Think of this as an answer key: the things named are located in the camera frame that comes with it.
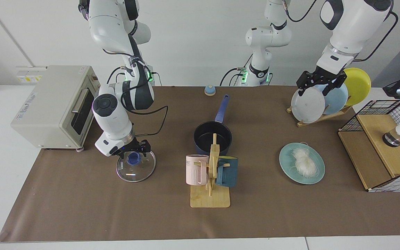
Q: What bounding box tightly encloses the grey plate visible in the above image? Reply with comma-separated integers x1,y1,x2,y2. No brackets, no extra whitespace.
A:
291,86,326,124

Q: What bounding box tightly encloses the teal plate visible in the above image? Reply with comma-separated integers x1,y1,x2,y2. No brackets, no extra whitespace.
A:
279,142,326,185

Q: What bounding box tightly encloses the pale toaster oven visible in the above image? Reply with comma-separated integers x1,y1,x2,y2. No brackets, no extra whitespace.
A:
11,65,103,152

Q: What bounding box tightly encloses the white wall socket strip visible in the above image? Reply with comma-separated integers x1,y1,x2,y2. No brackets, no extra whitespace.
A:
15,66,48,84

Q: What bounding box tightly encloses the black base cable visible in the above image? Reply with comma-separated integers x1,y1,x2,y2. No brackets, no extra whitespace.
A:
220,54,253,86
106,66,127,85

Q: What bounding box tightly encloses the brown table cloth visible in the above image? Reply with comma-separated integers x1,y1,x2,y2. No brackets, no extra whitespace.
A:
0,86,400,242

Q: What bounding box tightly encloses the yellow plate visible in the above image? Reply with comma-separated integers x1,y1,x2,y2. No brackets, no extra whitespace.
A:
343,67,372,106

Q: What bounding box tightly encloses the pink ribbed cup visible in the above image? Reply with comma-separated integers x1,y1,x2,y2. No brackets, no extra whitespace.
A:
186,155,209,185

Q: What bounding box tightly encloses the glass lid with blue knob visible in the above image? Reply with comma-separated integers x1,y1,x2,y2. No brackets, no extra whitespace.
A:
116,149,157,183

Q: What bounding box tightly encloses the white vermicelli bundle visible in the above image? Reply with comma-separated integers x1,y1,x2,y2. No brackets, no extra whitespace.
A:
289,142,323,178

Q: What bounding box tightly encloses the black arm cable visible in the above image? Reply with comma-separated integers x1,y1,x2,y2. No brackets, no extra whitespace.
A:
282,0,399,63
101,49,169,136

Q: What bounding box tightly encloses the light blue plate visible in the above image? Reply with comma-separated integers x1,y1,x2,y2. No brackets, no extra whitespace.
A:
316,83,349,115

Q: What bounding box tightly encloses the black pot with blue handle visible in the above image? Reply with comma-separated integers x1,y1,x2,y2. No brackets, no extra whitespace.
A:
193,94,233,156

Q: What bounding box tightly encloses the wooden cup stand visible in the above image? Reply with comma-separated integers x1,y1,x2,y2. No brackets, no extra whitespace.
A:
190,133,231,208

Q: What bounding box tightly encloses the dark blue cup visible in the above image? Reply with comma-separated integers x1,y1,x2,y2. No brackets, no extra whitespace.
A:
216,156,239,188

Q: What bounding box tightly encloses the wire basket with wooden floor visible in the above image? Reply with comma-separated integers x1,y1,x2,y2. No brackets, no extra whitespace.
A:
337,99,400,192

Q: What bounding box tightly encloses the wooden plate rack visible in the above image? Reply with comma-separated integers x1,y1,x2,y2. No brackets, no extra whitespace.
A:
286,105,352,127

